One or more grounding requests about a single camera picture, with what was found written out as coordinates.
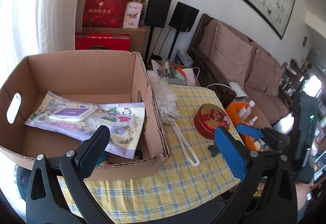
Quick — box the red gift bag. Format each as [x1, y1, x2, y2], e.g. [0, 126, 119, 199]
[82, 0, 129, 28]

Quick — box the yellow checkered tablecloth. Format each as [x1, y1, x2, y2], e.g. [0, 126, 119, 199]
[56, 84, 246, 217]

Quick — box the red chocolate box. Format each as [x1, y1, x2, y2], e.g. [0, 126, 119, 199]
[75, 33, 131, 51]

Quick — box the purple wet wipes pack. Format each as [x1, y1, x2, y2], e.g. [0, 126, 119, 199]
[25, 91, 145, 159]

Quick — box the white curtain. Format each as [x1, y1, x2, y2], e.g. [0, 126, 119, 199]
[13, 0, 78, 58]

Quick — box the left black speaker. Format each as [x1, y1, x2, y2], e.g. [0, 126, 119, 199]
[144, 0, 172, 28]

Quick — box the white cable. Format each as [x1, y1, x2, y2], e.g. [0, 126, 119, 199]
[191, 67, 233, 90]

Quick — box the grey small box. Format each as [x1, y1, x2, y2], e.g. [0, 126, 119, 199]
[174, 49, 193, 68]

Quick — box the right black speaker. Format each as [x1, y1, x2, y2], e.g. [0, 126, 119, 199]
[169, 2, 199, 32]

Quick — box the white fluffy duster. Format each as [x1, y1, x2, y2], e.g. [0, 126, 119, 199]
[147, 70, 200, 167]

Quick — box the small white pink bottle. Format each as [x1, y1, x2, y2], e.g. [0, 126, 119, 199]
[247, 116, 258, 126]

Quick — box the floor box of clutter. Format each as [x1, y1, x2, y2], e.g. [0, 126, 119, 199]
[150, 60, 200, 87]

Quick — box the brown cardboard box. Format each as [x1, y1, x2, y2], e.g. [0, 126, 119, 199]
[1, 50, 170, 180]

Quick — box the orange cardboard box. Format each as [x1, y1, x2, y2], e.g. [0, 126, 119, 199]
[226, 102, 271, 151]

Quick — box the black speaker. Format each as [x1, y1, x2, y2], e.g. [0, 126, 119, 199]
[144, 0, 172, 28]
[169, 2, 199, 32]

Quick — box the pink tissue pack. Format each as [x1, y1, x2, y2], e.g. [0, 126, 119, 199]
[122, 1, 143, 29]

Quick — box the black cross knob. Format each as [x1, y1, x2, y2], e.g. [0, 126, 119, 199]
[208, 145, 220, 157]

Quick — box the red round tin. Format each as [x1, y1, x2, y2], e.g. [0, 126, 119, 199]
[194, 103, 230, 140]

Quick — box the clear bottle orange liquid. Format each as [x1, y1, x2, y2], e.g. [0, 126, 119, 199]
[238, 100, 255, 121]

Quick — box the brown sofa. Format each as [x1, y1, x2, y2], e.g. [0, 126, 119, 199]
[187, 14, 289, 124]

